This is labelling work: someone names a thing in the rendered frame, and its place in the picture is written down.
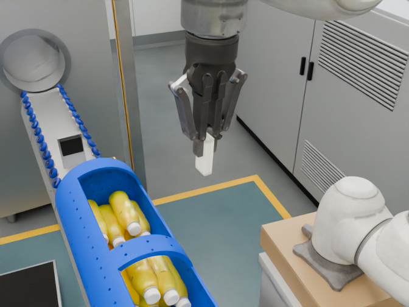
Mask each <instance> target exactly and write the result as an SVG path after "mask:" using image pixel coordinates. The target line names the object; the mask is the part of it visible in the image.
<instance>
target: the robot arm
mask: <svg viewBox="0 0 409 307"><path fill-rule="evenodd" d="M258 1H261V2H263V3H265V4H268V5H270V6H272V7H275V8H277V9H280V10H283V11H285V12H289V13H292V14H294V15H298V16H302V17H305V18H310V19H315V20H320V21H338V20H344V19H349V18H355V17H356V16H360V15H362V14H365V13H367V12H369V11H370V10H372V9H373V8H375V7H376V6H378V5H379V4H380V3H381V2H382V1H383V0H258ZM247 7H248V0H181V26H182V28H183V29H185V30H186V33H185V57H186V64H185V67H184V69H183V76H182V77H180V78H179V79H178V80H177V81H176V82H174V81H170V82H169V84H168V87H169V89H170V91H171V92H172V93H173V95H174V97H175V102H176V106H177V111H178V116H179V119H180V124H181V129H182V133H183V134H184V135H186V136H187V137H188V138H189V139H190V140H191V141H193V153H194V154H195V155H196V160H195V167H196V168H197V169H198V170H199V171H200V172H201V173H202V174H203V175H204V176H207V175H210V174H212V160H213V153H214V152H216V150H217V140H218V139H221V138H222V136H223V135H221V134H220V132H222V131H227V130H228V129H229V127H230V124H231V120H232V116H233V114H234V110H235V107H236V104H237V100H238V98H239V94H240V90H241V87H242V86H243V84H244V83H245V81H246V79H247V77H248V74H247V73H245V72H243V71H241V70H240V69H238V68H236V63H235V59H236V58H237V51H238V45H239V33H241V32H243V30H244V29H245V25H246V13H247ZM188 84H189V85H190V86H191V88H192V95H193V97H194V100H193V113H192V109H191V103H190V100H189V96H188V95H187V94H188V93H189V90H188V87H187V86H188ZM223 120H224V121H223ZM301 230H302V232H303V233H304V234H305V235H306V237H307V238H308V241H306V242H304V243H302V244H297V245H294V246H293V250H292V252H293V253H294V254H295V255H296V256H298V257H300V258H301V259H303V260H304V261H305V262H306V263H307V264H308V265H309V266H310V267H311V268H312V269H313V270H314V271H315V272H316V273H318V274H319V275H320V276H321V277H322V278H323V279H324V280H325V281H326V282H327V283H328V285H329V286H330V288H331V289H332V290H333V291H336V292H340V291H341V290H342V289H343V288H344V286H345V285H347V284H348V283H350V282H351V281H353V280H355V279H356V278H358V277H360V276H361V275H363V274H364V273H365V274H366V275H367V276H368V277H369V278H370V279H371V280H372V281H373V282H375V284H376V285H378V286H379V287H380V288H381V289H383V290H384V291H385V292H386V293H387V294H388V295H390V296H391V297H392V298H393V299H395V300H397V301H398V302H399V303H401V304H402V305H404V306H406V307H409V210H408V211H404V212H401V213H399V214H397V215H395V216H394V217H393V215H392V214H391V213H390V211H389V210H388V208H387V207H386V206H385V199H384V198H383V195H382V193H381V192H380V191H379V189H378V188H377V187H376V186H375V185H373V184H372V183H371V182H370V181H368V180H367V179H364V178H361V177H353V176H352V177H344V178H342V179H341V180H339V181H337V182H336V183H335V184H334V185H332V186H331V187H330V188H329V189H328V190H327V191H326V193H325V194H324V196H323V198H322V199H321V202H320V204H319V207H318V210H317V212H316V216H315V221H314V225H313V226H311V225H309V224H304V225H303V226H302V228H301Z"/></svg>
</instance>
